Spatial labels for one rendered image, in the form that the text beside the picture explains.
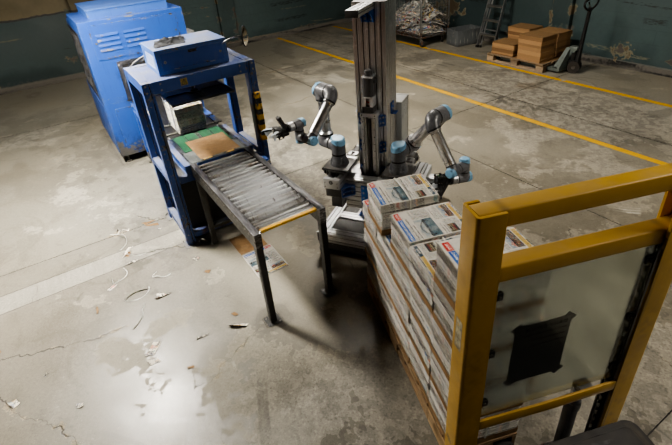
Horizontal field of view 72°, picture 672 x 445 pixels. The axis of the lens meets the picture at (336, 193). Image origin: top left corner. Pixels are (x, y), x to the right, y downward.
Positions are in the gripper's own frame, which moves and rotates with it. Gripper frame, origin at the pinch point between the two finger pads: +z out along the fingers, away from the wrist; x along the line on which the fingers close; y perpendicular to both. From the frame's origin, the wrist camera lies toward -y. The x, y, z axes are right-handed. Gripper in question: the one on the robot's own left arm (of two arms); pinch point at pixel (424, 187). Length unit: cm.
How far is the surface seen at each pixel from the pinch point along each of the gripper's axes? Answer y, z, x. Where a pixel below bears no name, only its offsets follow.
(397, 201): 21, 35, 42
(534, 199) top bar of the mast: 100, 42, 172
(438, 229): 21, 24, 77
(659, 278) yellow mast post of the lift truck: 60, -8, 175
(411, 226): 21, 37, 70
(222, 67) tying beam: 68, 126, -131
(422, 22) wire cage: -39, -284, -698
